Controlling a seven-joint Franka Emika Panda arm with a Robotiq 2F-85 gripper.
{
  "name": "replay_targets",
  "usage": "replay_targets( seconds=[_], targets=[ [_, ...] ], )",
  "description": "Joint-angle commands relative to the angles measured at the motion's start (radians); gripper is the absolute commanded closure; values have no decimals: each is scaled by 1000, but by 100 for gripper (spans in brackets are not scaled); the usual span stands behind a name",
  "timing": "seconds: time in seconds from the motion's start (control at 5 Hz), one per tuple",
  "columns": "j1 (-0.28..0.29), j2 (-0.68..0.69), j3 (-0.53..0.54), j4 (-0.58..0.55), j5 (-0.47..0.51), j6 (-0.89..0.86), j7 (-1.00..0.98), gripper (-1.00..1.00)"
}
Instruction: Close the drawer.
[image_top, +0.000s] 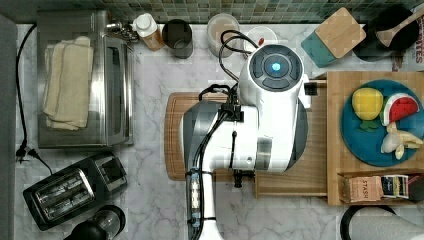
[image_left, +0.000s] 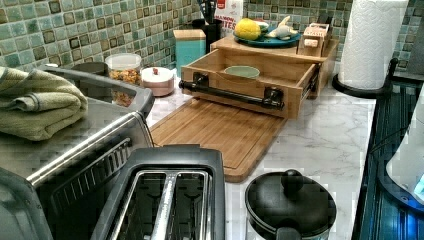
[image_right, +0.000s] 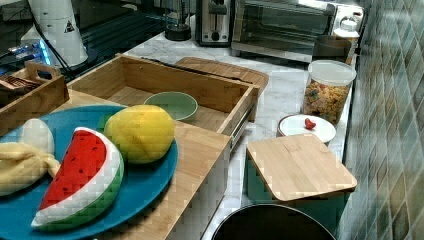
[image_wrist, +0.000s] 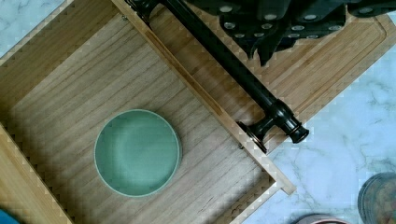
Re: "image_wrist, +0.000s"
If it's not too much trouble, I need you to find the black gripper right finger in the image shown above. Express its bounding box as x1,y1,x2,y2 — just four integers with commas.
257,0,395,66

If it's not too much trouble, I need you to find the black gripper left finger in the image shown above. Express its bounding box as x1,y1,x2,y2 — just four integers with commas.
187,0,290,60

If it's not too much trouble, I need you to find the black drawer handle bar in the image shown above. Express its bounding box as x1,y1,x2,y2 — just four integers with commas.
124,0,309,153

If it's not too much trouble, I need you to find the light wooden drawer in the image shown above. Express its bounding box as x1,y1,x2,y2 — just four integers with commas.
1,0,294,224

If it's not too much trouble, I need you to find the green round plate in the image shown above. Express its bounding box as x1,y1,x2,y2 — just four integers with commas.
94,109,182,198

